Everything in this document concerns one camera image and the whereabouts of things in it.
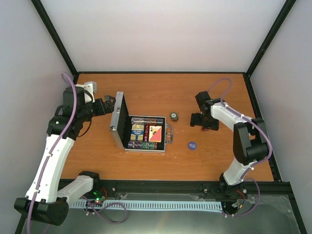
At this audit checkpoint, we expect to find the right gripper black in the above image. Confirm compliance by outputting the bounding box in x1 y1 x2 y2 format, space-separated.
190 113 219 131

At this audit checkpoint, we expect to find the aluminium poker case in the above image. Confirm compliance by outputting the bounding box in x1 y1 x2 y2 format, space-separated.
110 92 174 153

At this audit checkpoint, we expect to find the blue gold playing card box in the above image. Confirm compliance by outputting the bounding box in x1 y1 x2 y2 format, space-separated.
130 124 144 141

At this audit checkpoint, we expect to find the red playing card box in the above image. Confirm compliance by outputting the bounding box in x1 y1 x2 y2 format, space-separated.
149 125 162 143

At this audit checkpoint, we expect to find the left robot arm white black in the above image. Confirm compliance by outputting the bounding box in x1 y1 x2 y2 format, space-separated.
14 83 116 226

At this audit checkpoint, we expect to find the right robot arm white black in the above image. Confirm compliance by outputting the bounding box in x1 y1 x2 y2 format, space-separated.
190 95 273 197

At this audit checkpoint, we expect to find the small poker chip stack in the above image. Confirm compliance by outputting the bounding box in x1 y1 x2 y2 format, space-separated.
170 112 179 122

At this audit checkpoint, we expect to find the blue round dealer button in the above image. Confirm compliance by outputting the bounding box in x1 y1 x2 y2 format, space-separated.
188 141 197 151

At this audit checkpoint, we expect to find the upper poker chip row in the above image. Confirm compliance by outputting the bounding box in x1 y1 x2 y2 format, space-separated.
131 117 164 125

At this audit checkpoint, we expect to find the poker chip row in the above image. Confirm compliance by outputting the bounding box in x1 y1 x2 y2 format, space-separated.
131 117 164 125
128 141 157 150

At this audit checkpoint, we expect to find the red dice row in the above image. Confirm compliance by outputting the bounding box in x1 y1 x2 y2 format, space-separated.
143 125 149 142

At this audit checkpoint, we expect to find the lower poker chip row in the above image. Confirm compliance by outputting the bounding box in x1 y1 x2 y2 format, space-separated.
128 141 157 150

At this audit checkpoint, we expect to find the green led circuit board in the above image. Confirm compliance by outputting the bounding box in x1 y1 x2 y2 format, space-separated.
94 188 108 204

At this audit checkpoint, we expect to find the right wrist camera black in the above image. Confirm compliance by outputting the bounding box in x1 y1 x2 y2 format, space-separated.
195 91 211 112

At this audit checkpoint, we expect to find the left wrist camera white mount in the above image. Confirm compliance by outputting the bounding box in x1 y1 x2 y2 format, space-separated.
75 81 97 103

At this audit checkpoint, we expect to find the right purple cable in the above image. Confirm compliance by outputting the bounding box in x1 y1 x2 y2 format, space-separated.
207 78 273 217

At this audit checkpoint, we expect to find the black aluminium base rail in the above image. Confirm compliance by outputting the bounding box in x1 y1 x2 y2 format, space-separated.
97 180 294 201

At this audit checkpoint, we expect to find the black table edge frame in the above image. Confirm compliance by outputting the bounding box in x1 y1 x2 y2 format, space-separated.
67 72 273 185

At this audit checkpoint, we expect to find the light blue cable duct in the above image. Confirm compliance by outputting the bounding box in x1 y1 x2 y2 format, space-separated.
69 198 224 212

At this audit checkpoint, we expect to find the left black frame post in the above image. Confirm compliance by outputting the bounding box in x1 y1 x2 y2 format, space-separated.
31 0 78 77

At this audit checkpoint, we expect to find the black frame post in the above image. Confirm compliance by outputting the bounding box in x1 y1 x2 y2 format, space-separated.
246 0 296 78
31 0 78 77

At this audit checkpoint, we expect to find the right black frame post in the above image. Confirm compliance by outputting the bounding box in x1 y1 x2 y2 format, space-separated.
246 0 296 78

